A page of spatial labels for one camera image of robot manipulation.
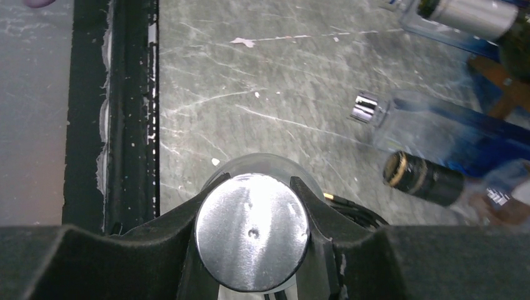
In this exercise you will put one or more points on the black labelled whisky bottle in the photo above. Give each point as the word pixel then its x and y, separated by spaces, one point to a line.
pixel 499 198

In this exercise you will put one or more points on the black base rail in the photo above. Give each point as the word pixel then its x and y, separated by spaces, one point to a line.
pixel 111 179

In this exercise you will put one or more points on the clear white labelled bottle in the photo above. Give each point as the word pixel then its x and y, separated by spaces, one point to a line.
pixel 252 231

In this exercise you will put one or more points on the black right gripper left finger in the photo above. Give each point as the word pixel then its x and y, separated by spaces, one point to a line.
pixel 156 260

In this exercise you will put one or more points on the green wine bottle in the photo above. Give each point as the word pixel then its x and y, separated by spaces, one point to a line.
pixel 499 22

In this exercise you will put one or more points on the blue labelled clear bottle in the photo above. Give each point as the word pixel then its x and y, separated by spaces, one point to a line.
pixel 410 21

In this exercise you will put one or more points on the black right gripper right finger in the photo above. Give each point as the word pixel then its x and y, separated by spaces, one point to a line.
pixel 346 261

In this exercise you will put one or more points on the brown wooden wine rack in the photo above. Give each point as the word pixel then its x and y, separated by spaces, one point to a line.
pixel 515 92

